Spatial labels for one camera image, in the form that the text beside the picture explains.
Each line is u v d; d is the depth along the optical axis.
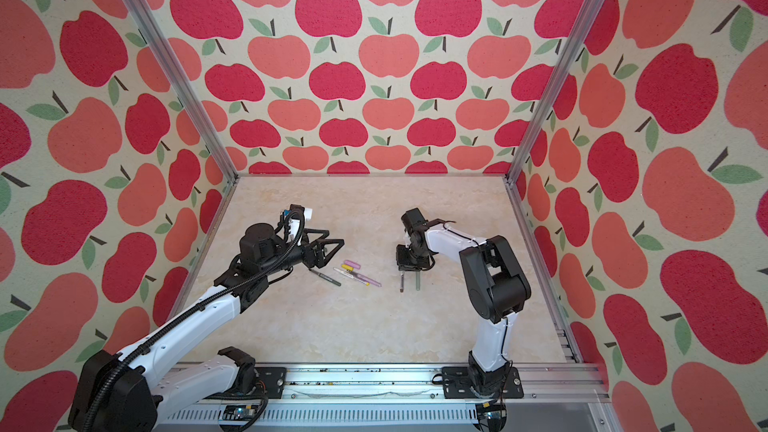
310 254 0.67
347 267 0.95
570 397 1.79
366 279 0.93
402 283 0.93
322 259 0.68
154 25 0.80
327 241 0.68
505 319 0.53
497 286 0.50
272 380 0.75
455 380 0.73
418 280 0.93
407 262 0.85
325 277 0.93
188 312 0.50
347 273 0.93
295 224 0.69
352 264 0.96
